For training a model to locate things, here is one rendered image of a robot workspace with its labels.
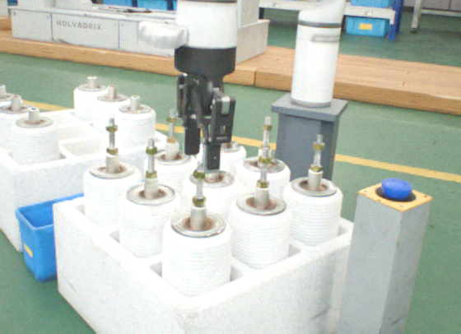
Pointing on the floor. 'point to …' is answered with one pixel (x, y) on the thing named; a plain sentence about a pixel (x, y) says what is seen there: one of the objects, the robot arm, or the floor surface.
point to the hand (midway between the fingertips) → (201, 153)
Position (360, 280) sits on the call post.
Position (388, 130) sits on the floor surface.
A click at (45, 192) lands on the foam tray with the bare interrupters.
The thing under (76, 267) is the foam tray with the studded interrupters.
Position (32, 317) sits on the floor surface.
